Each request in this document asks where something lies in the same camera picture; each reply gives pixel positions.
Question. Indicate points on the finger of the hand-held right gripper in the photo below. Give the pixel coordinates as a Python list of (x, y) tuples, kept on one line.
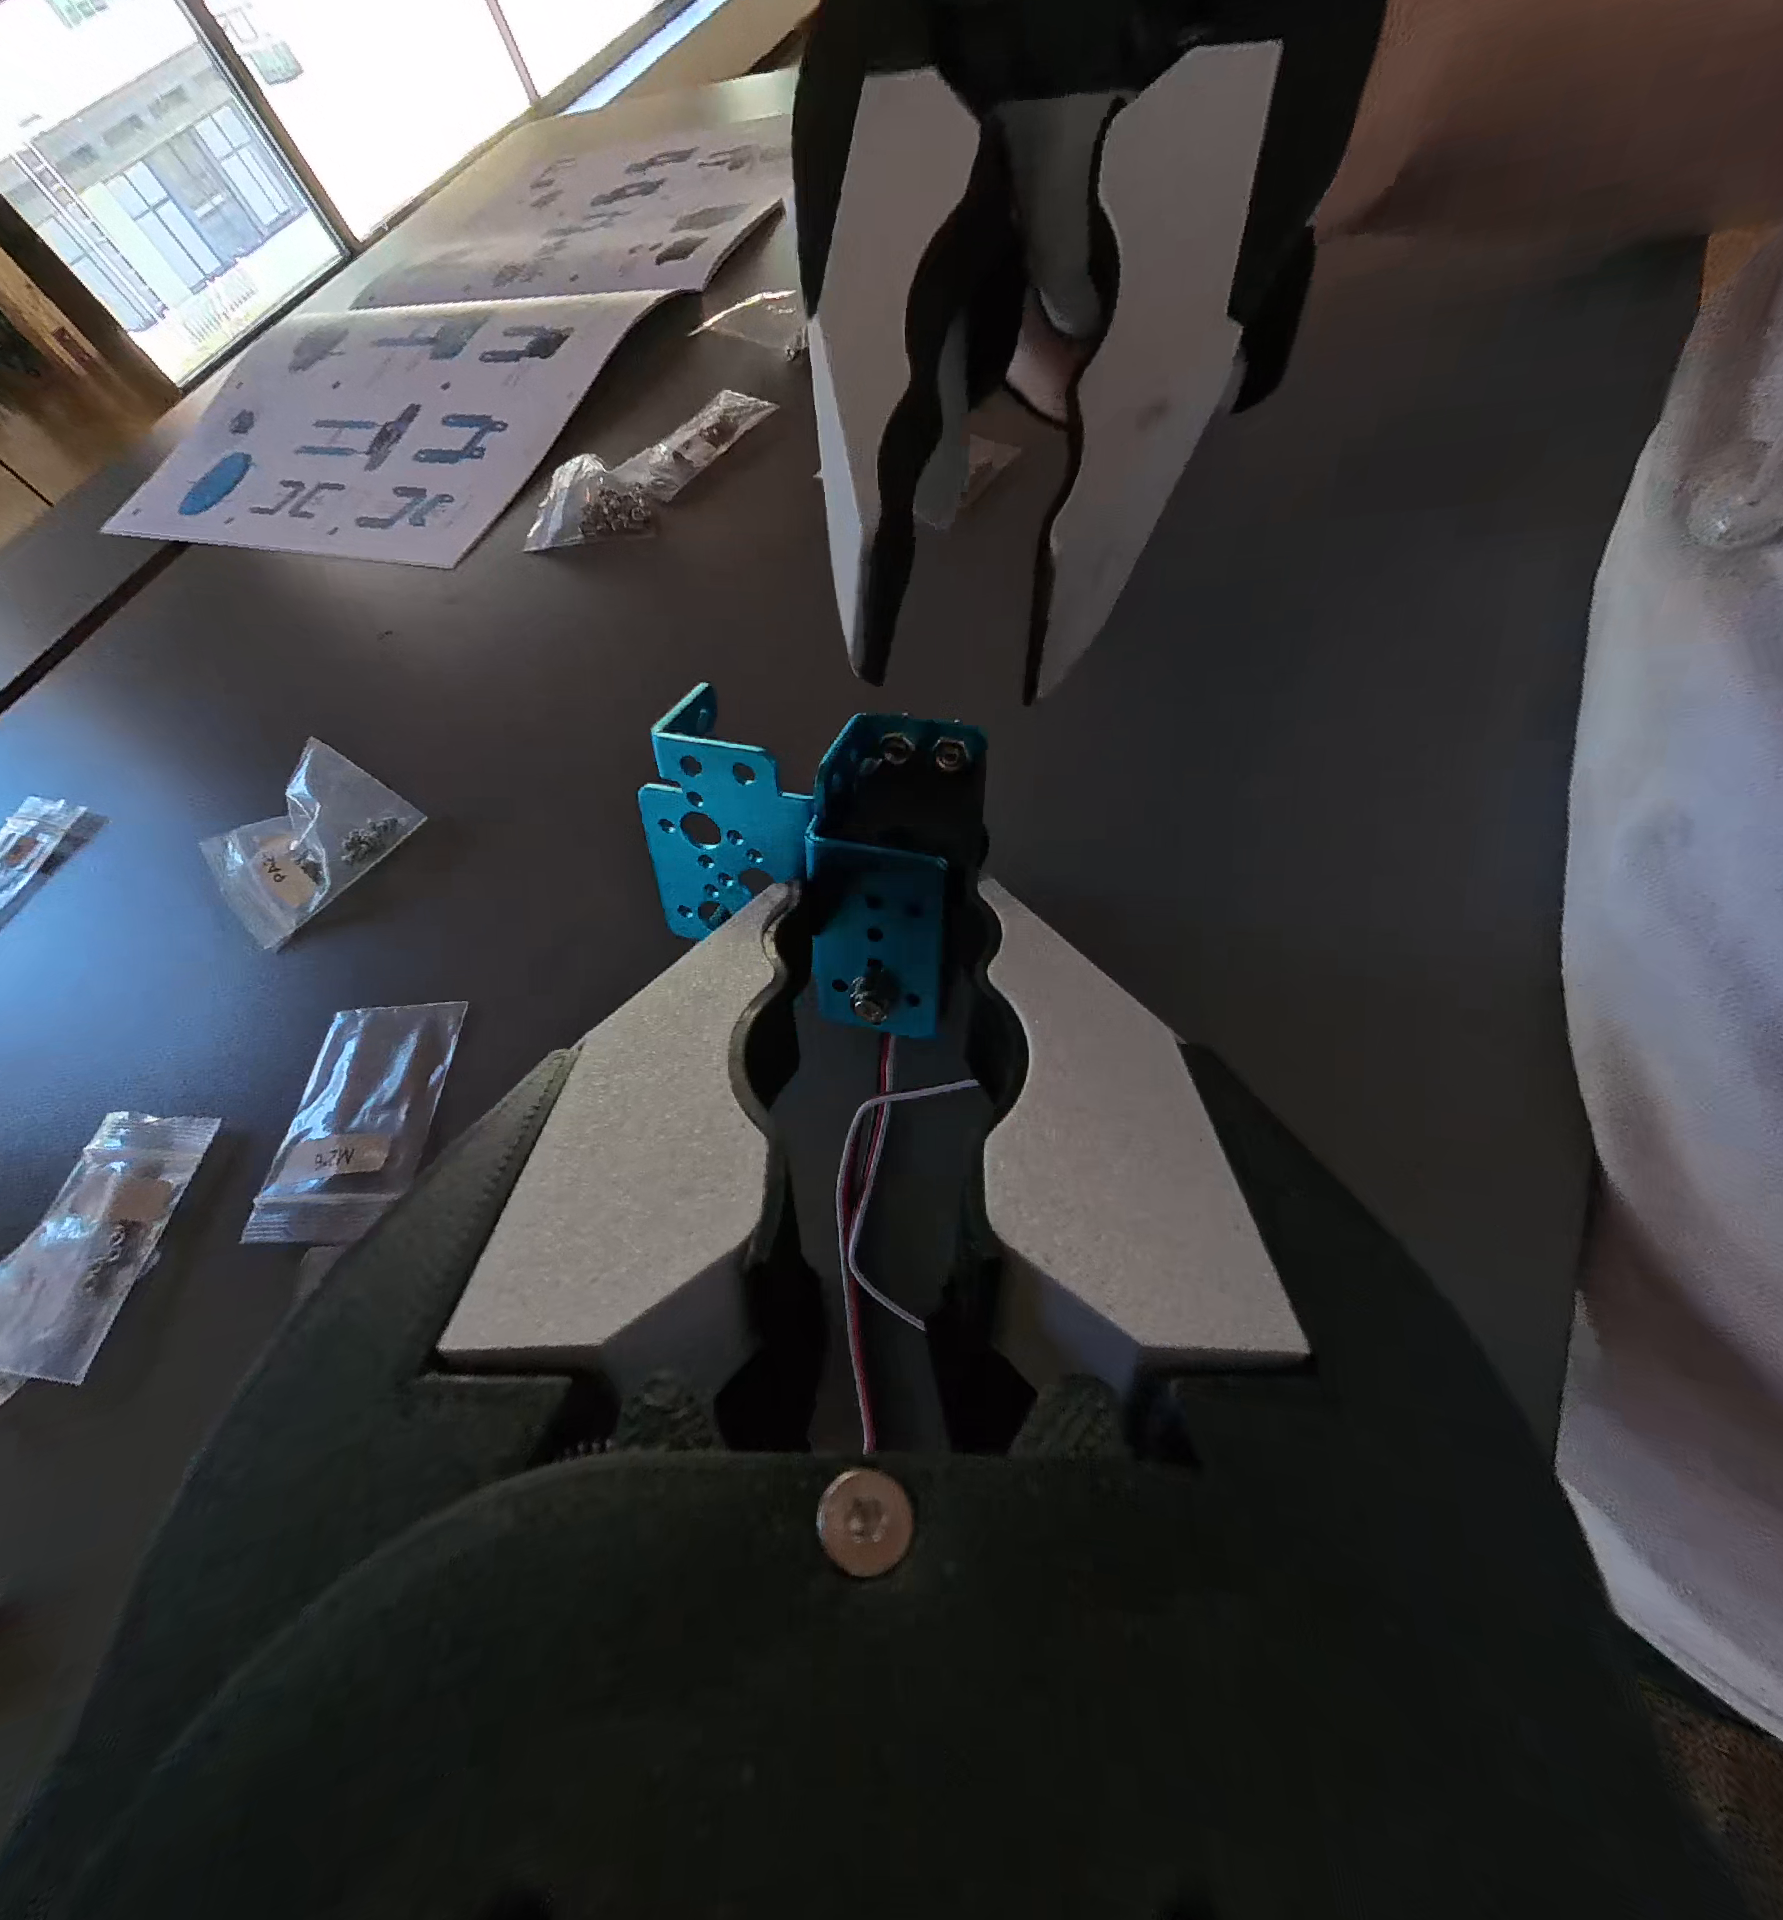
[(869, 301), (1175, 301)]

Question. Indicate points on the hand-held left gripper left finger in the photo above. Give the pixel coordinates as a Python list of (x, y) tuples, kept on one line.
[(620, 1200)]

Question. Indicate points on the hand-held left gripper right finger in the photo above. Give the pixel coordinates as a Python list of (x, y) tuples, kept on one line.
[(1130, 1200)]

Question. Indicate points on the labelled clear bag of screws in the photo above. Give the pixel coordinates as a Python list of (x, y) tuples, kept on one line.
[(981, 464)]

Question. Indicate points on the blue servo bracket assembly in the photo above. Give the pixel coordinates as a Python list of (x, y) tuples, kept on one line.
[(921, 960)]

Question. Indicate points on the person's right forearm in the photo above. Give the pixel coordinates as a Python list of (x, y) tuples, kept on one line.
[(1551, 106)]

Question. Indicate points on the dark grey desk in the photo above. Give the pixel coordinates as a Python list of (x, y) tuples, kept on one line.
[(1357, 675)]

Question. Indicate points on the person's right hand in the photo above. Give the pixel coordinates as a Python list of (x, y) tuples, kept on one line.
[(1049, 359)]

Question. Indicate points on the clear bag with white label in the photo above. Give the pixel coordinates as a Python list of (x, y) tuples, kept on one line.
[(357, 1109)]

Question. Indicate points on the clear bag of silver screws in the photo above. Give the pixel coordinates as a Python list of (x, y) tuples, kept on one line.
[(598, 509)]

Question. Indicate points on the assembly instruction booklet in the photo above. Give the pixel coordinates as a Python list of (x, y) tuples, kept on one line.
[(530, 405)]

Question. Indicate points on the large office window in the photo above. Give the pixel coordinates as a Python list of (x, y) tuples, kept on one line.
[(380, 106)]

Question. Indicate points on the person's white shirt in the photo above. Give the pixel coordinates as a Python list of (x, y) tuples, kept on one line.
[(1716, 975)]

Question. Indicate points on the wooden cabinet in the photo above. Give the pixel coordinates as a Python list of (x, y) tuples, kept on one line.
[(36, 435)]

